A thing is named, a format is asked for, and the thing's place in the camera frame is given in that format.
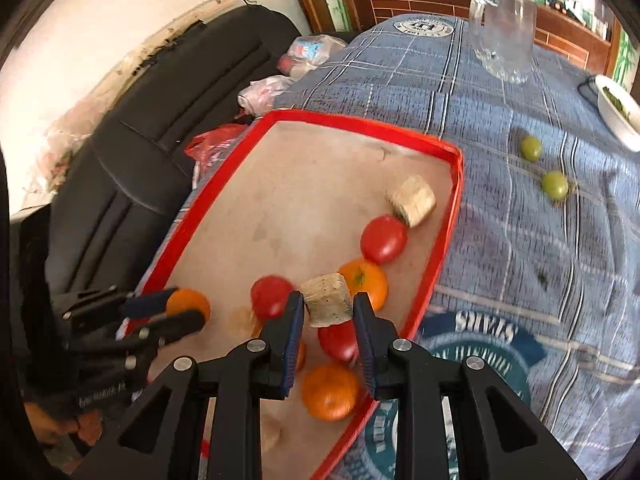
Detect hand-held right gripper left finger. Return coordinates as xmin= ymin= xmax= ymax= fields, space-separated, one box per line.
xmin=70 ymin=291 xmax=306 ymax=480

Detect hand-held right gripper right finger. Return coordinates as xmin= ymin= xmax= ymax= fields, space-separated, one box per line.
xmin=352 ymin=291 xmax=588 ymax=480

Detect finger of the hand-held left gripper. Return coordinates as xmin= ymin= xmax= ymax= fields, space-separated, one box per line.
xmin=69 ymin=310 xmax=206 ymax=378
xmin=62 ymin=286 xmax=180 ymax=331

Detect red tomato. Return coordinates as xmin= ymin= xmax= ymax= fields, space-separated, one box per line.
xmin=360 ymin=215 xmax=408 ymax=266
xmin=250 ymin=275 xmax=296 ymax=322
xmin=317 ymin=321 xmax=360 ymax=365

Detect small orange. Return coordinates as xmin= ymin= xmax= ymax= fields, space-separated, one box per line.
xmin=165 ymin=287 xmax=212 ymax=333

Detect cork piece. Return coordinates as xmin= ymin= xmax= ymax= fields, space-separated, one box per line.
xmin=385 ymin=175 xmax=437 ymax=228
xmin=300 ymin=273 xmax=353 ymax=328

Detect large orange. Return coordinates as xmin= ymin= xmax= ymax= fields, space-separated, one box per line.
xmin=301 ymin=364 xmax=362 ymax=422

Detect orange with green stem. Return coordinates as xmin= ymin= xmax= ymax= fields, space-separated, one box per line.
xmin=337 ymin=258 xmax=389 ymax=311

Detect red-rimmed white tray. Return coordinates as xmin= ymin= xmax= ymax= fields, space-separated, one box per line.
xmin=117 ymin=109 xmax=465 ymax=480

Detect person's left hand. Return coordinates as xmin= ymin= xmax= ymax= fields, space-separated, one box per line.
xmin=25 ymin=402 xmax=106 ymax=448

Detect black sofa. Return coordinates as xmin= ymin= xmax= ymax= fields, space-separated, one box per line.
xmin=10 ymin=7 xmax=301 ymax=306

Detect blue printed tablecloth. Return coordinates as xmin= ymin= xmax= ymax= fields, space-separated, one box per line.
xmin=195 ymin=10 xmax=640 ymax=480

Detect red plastic bag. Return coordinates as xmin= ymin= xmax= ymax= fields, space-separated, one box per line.
xmin=185 ymin=122 xmax=248 ymax=163

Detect white pink plastic bag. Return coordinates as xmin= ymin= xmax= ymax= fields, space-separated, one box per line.
xmin=237 ymin=75 xmax=296 ymax=113

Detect green grape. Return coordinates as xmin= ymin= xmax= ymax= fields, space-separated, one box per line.
xmin=519 ymin=136 xmax=543 ymax=162
xmin=542 ymin=171 xmax=570 ymax=202

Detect clear plastic bag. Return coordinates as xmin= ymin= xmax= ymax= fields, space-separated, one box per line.
xmin=277 ymin=34 xmax=348 ymax=78

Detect white bowl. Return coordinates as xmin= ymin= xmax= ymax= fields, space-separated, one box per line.
xmin=594 ymin=74 xmax=640 ymax=153

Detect clear glass mug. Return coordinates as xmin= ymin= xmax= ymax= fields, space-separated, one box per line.
xmin=467 ymin=0 xmax=538 ymax=85

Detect wooden cabinet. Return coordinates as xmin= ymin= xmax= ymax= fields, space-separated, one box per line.
xmin=287 ymin=0 xmax=626 ymax=76

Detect green vegetables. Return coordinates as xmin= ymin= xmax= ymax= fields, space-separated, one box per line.
xmin=602 ymin=86 xmax=638 ymax=121

